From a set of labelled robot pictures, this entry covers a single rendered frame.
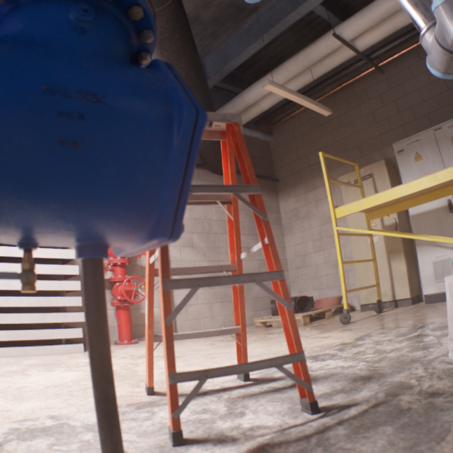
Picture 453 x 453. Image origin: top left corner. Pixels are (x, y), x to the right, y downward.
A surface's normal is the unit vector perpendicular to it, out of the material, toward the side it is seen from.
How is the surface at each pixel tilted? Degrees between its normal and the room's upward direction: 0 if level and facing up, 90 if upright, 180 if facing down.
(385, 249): 91
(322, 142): 90
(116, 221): 149
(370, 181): 90
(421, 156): 90
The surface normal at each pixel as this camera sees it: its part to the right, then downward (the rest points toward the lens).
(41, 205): 0.43, 0.62
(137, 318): 0.59, -0.25
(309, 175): -0.80, -0.07
